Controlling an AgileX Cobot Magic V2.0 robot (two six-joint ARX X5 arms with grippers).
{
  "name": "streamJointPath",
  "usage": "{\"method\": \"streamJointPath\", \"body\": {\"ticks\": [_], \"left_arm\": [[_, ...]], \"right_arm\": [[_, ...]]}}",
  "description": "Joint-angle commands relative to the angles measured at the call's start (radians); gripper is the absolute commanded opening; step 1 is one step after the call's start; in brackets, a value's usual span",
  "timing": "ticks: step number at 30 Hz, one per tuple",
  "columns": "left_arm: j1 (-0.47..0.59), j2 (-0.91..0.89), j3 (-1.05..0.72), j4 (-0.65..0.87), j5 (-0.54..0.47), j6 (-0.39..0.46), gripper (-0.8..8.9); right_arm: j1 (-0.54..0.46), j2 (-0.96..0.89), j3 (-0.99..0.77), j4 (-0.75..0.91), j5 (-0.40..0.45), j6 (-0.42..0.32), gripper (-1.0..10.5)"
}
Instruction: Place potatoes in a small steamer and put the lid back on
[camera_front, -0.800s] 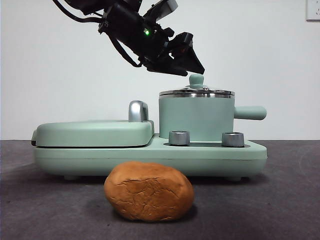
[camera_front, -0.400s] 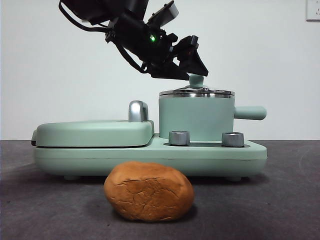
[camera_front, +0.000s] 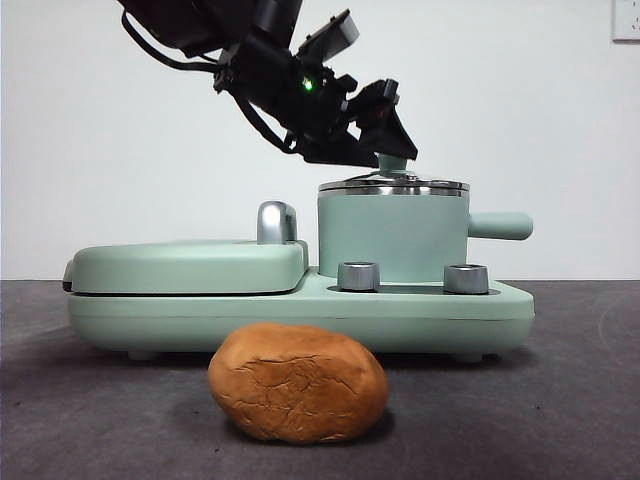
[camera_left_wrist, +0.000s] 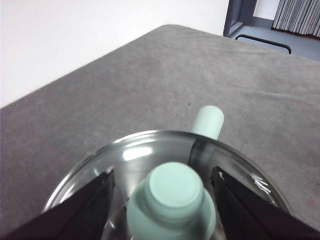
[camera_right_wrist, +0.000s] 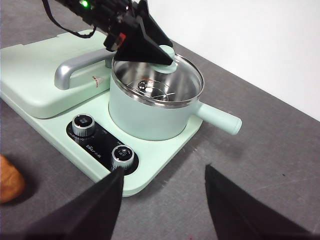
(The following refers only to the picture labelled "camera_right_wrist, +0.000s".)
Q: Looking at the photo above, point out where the green breakfast maker base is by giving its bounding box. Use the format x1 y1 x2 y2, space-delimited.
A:
0 89 204 198

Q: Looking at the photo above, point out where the glass lid with green knob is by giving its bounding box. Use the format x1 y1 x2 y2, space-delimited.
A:
111 44 205 107

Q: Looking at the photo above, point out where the black cable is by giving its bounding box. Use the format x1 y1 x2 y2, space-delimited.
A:
41 0 98 39

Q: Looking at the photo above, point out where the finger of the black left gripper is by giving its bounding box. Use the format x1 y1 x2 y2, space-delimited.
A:
113 21 175 67
136 0 174 49

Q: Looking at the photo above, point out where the silver control knob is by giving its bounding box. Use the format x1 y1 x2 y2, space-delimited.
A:
111 146 135 172
71 114 95 137

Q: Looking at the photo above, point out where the green pot with side handle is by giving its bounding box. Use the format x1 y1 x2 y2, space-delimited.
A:
108 53 243 141

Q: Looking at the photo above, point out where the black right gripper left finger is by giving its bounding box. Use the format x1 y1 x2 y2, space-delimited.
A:
24 166 125 240

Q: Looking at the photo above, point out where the green griddle lid silver handle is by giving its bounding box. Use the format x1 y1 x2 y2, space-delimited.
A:
0 29 118 120

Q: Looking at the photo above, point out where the brown potato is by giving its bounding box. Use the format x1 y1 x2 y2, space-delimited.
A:
0 154 26 204

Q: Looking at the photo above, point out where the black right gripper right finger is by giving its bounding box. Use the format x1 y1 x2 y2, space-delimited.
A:
204 164 313 240

